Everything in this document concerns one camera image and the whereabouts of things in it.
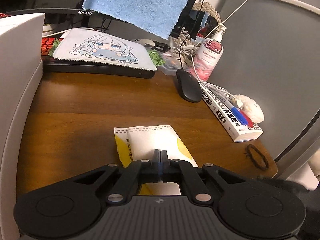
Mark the black flat device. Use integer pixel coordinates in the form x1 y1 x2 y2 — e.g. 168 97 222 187
42 55 157 79

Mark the black and white book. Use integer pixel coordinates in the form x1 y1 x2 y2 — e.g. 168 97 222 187
199 81 264 143

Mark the green leaf decoration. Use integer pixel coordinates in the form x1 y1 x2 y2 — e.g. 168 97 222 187
147 49 166 67

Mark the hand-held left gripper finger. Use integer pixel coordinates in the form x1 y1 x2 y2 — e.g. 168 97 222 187
160 149 247 204
72 149 160 204

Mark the white plush toy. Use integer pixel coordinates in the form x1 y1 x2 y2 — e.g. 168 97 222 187
232 94 265 123

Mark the small black clip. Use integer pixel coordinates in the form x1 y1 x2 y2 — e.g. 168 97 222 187
149 41 171 53

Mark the yellow and white plastic bag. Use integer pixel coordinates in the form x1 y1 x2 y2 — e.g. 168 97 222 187
114 124 199 195

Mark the woven basket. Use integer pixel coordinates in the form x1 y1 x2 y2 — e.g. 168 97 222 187
169 1 222 63

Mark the white charging cable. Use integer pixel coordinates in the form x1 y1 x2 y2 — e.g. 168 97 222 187
197 0 260 45

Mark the grey panel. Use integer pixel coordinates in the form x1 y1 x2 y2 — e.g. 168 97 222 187
207 0 320 163

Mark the white plastic strip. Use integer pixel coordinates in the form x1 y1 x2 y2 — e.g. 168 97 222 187
257 0 320 14

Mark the pink lotion pump bottle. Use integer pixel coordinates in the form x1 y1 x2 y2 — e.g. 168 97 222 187
193 25 227 82

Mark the red keyboard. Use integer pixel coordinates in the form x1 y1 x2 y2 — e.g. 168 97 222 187
41 37 57 57

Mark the blue pen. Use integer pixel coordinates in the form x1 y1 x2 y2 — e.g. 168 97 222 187
225 102 247 126

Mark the clear plastic box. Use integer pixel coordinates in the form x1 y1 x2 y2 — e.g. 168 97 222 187
157 51 185 76

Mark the white cardboard drawer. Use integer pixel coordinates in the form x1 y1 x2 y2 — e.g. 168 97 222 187
0 12 46 220

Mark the red pen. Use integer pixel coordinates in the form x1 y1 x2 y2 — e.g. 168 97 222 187
239 110 254 128

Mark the brown hair tie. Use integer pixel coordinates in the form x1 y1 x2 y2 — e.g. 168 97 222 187
245 144 269 172

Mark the light blue towel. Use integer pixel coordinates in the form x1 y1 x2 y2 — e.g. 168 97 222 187
82 0 202 40

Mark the black computer mouse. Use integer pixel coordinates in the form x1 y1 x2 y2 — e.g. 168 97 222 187
176 69 202 103

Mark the cartoon print mouse pad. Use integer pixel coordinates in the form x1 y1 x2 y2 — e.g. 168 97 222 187
49 28 157 72

